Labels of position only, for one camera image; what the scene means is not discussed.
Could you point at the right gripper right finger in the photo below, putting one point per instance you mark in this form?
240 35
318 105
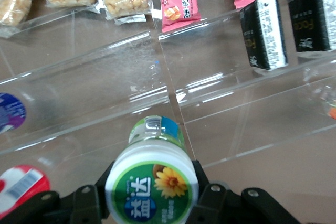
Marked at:
231 208

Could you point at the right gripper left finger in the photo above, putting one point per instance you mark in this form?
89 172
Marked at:
65 208

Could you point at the green gum bottle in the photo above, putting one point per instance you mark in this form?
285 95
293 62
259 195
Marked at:
152 190

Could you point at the red gum bottle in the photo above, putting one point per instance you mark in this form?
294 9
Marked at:
21 184

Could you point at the blue gum bottle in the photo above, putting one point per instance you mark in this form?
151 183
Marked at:
10 112

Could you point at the clear acrylic tiered stand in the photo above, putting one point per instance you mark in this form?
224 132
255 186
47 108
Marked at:
105 82

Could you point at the wrapped triangle sandwich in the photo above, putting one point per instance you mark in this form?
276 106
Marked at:
333 113

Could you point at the small black white box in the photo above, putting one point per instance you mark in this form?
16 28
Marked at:
263 32
312 16

